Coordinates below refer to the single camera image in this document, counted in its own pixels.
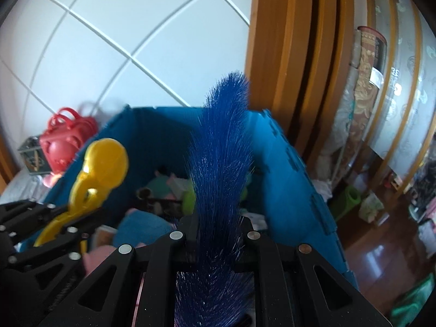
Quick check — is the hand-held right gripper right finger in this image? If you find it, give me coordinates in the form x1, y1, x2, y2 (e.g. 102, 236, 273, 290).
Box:
234, 217, 393, 327

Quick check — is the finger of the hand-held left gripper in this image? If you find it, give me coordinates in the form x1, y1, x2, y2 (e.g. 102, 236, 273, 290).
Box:
0, 199, 72, 236
10, 224, 104, 280

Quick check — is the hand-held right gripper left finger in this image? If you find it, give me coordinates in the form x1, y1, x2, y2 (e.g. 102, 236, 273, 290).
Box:
37, 216, 199, 327

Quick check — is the pig plush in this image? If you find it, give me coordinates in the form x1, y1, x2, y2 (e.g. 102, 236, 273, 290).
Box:
83, 209, 177, 275
42, 172, 66, 189

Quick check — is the blue plastic crate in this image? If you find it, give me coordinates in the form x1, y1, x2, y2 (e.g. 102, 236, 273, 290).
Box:
20, 105, 361, 294

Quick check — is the yellow plastic toy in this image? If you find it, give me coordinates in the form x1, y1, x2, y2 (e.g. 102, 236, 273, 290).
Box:
33, 138, 130, 248

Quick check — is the blue feather duster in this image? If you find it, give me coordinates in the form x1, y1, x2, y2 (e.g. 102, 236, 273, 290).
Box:
174, 71, 257, 327

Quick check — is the pig plush in orange dress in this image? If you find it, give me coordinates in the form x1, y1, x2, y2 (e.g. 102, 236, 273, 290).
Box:
42, 172, 66, 189

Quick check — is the green frog plush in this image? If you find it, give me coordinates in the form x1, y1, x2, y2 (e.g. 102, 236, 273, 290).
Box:
180, 178, 199, 214

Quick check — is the black gift box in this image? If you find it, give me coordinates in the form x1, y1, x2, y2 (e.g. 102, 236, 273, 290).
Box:
18, 135, 49, 177

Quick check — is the red bear-face suitcase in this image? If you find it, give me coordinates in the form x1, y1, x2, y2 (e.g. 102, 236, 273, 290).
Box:
39, 107, 100, 175

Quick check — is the green rolled mat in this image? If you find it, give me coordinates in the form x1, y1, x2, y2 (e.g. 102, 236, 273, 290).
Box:
329, 186, 362, 220

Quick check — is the green cloth bag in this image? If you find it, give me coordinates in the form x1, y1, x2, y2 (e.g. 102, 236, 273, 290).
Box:
390, 272, 435, 321

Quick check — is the rolled patterned rug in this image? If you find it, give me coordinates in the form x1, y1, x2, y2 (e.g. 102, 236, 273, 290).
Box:
335, 25, 389, 191

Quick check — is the wooden wall frame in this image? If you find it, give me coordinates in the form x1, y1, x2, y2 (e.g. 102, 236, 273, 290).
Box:
244, 0, 363, 159

